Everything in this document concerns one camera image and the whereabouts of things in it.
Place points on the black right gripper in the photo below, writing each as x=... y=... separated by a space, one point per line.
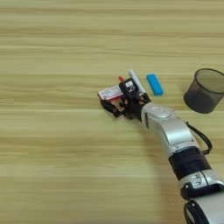
x=134 y=109

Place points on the red and white small box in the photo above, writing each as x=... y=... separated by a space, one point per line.
x=109 y=93

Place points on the grey marker pen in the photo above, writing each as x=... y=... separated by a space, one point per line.
x=136 y=80

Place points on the blue eraser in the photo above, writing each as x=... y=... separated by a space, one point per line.
x=155 y=84

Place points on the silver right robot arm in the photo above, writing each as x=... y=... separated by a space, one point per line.
x=175 y=131

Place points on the black mesh pen cup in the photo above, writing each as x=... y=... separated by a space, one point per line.
x=204 y=93

